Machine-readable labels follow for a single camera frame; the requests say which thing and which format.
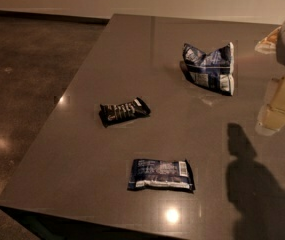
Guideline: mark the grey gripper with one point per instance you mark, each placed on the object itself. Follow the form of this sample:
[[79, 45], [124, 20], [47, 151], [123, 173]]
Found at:
[[271, 115]]

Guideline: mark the blue chip bag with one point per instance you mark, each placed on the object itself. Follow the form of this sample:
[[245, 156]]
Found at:
[[213, 70]]

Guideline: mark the blue snack packet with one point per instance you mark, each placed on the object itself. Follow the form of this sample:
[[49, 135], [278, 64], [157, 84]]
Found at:
[[160, 174]]

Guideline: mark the black candy bar wrapper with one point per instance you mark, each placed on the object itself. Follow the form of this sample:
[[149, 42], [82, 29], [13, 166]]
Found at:
[[111, 114]]

